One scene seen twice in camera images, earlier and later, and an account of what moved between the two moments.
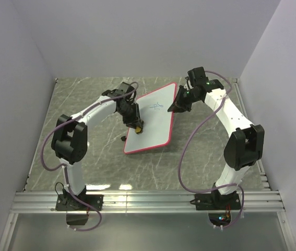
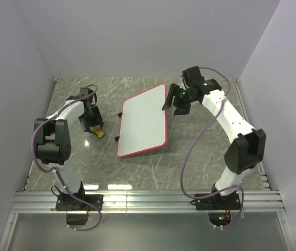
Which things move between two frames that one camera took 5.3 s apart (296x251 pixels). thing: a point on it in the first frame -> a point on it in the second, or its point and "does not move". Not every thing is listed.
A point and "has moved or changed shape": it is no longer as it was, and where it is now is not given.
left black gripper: x=135 y=121 -> x=97 y=120
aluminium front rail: x=142 y=202 does not move
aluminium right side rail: x=265 y=184 does not move
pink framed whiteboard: x=157 y=120 has moved or changed shape
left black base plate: x=67 y=202 does not move
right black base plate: x=217 y=201 does not move
